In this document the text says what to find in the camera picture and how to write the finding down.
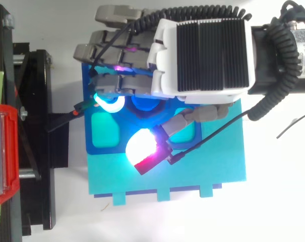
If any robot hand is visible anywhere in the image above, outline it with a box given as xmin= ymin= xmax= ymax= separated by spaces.
xmin=73 ymin=5 xmax=256 ymax=176

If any blue plate with square hollows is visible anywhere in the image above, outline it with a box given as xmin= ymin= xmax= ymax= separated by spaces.
xmin=81 ymin=63 xmax=202 ymax=155

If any large turquoise plate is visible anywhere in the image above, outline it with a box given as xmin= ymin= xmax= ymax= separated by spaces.
xmin=88 ymin=98 xmax=247 ymax=206

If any black and orange clip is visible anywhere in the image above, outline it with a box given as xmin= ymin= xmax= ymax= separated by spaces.
xmin=44 ymin=99 xmax=95 ymax=133

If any black stand with green tape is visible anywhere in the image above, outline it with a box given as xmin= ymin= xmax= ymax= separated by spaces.
xmin=0 ymin=0 xmax=70 ymax=242

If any red bin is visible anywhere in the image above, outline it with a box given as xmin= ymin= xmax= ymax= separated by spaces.
xmin=0 ymin=102 xmax=21 ymax=211

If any thin black cable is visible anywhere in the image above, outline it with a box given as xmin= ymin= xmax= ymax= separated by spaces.
xmin=168 ymin=109 xmax=252 ymax=166
xmin=88 ymin=20 xmax=135 ymax=78
xmin=276 ymin=110 xmax=305 ymax=139

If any black coiled cable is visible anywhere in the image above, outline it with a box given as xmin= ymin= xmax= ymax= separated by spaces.
xmin=129 ymin=0 xmax=304 ymax=123

